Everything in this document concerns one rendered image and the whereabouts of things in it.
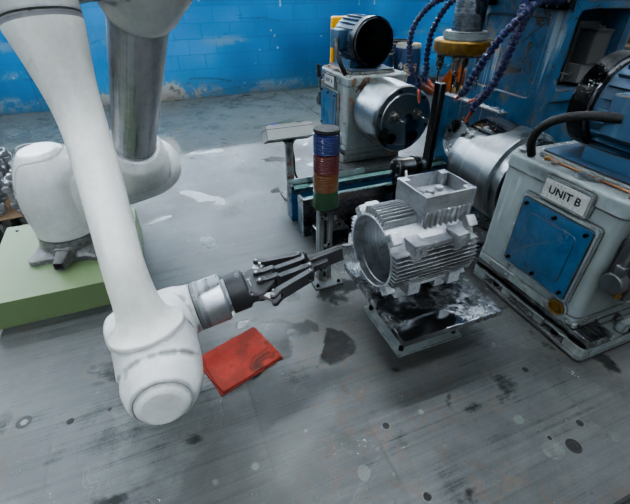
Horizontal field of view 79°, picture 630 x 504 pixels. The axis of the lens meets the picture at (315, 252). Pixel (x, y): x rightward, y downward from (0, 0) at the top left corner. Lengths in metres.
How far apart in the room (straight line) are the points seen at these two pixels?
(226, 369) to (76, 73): 0.58
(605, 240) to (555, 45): 0.69
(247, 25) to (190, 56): 0.96
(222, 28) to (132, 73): 5.79
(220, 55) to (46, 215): 5.69
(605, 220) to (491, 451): 0.47
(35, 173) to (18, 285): 0.28
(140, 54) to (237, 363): 0.62
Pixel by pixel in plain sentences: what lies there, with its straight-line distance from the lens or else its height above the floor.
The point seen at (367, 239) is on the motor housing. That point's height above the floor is 0.99.
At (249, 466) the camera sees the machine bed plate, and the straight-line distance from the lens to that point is 0.76.
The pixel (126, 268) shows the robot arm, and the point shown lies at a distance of 0.55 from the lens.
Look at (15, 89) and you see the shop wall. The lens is 6.81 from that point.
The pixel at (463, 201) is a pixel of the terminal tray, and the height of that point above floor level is 1.12.
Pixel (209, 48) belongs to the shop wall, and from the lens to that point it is 6.61.
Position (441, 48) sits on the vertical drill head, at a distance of 1.35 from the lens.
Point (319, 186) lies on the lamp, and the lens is 0.89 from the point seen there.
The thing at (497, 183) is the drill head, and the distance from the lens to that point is 1.09.
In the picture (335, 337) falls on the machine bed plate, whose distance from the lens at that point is 0.92.
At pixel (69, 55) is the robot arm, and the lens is 0.65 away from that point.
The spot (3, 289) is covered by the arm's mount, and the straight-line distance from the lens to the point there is 1.18.
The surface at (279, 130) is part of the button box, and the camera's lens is 1.38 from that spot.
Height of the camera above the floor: 1.48
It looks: 35 degrees down
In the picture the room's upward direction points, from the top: straight up
